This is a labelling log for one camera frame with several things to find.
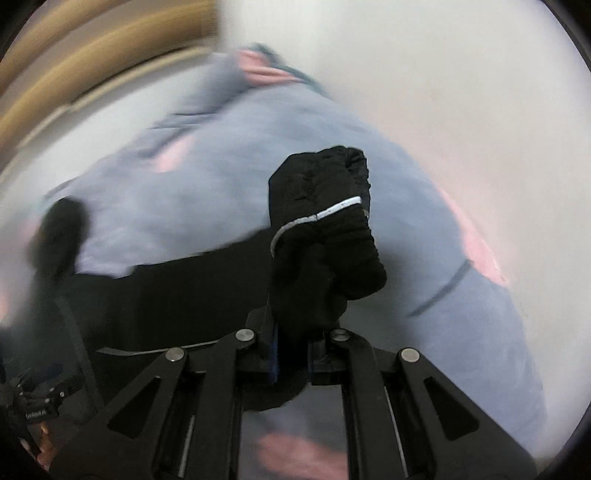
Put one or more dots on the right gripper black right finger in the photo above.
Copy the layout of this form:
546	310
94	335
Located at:
405	419

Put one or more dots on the person's left hand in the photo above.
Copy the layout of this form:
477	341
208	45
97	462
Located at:
47	450

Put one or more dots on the wooden headboard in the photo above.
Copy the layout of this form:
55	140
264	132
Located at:
71	53

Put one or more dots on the grey blanket with pink hearts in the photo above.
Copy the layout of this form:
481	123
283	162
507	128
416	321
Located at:
198	180

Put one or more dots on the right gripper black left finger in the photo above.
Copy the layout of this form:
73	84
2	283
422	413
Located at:
178	419

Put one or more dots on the black garment with grey stripes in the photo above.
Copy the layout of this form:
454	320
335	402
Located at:
317	255

